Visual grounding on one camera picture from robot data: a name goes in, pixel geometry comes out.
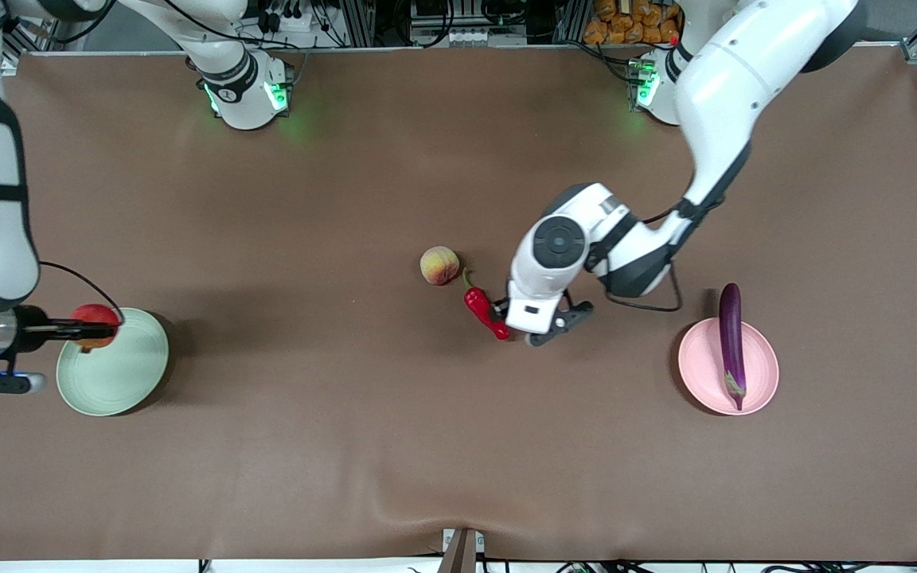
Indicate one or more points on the long purple eggplant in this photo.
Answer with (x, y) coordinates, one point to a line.
(731, 342)

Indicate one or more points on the orange snack bags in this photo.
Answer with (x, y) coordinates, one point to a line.
(630, 24)

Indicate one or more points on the white power strip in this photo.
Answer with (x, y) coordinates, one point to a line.
(299, 22)

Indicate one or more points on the red apple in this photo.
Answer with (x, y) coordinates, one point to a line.
(92, 312)

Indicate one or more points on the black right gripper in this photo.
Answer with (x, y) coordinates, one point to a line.
(32, 328)

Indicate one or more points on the large table cover mat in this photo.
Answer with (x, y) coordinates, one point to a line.
(347, 199)

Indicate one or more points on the pink round plate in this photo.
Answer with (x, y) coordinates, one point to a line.
(701, 366)

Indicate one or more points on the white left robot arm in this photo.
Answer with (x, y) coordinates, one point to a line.
(729, 87)

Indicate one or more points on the light green round plate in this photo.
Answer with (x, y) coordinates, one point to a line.
(124, 374)

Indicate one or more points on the metal table edge bracket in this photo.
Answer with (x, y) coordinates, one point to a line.
(462, 553)

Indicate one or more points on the yellow pink peach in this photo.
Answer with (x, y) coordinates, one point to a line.
(439, 266)

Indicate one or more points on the red chili pepper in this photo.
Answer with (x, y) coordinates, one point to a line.
(477, 302)

